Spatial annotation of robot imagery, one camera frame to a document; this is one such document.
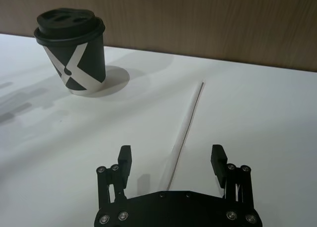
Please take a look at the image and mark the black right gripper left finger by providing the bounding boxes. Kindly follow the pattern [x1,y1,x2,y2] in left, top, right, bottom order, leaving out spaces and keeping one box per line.
[96,145,135,214]

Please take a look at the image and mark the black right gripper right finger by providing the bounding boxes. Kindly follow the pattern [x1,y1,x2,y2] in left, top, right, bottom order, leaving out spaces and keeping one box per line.
[211,144,254,213]

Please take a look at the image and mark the black plastic cup lid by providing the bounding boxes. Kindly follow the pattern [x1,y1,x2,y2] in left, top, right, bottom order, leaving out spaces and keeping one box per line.
[33,7,106,48]

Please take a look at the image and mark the white wrapped drinking straw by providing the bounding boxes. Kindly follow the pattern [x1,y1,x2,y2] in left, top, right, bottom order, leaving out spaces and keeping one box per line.
[159,80,206,191]

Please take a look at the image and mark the black and white paper cup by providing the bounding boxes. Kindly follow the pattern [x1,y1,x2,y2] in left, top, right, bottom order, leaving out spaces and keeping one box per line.
[37,35,108,97]

